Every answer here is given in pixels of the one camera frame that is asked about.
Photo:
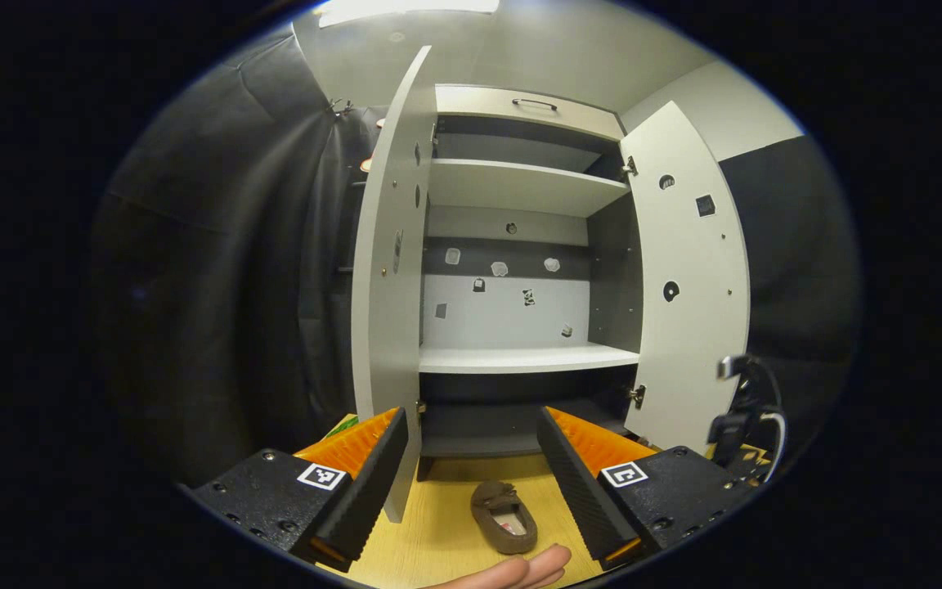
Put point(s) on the black backdrop cloth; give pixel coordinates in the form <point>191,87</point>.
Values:
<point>217,286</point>

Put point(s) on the colourful plastic packet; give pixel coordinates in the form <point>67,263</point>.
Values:
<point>342,425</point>

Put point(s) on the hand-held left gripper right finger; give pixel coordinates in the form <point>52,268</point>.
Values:
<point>577,487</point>

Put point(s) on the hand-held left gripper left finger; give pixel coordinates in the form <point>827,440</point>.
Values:
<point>369,487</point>

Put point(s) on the ceiling light panel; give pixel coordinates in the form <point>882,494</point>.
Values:
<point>405,10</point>

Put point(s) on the metal cloth clip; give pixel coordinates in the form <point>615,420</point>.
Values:
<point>340,106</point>

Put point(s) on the brown suede shoe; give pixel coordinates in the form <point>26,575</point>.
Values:
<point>491,507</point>

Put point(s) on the white cabinet door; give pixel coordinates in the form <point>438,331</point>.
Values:
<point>385,327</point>
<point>696,343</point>

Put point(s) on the white cabinet drawer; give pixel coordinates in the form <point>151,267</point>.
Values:
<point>479,102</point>

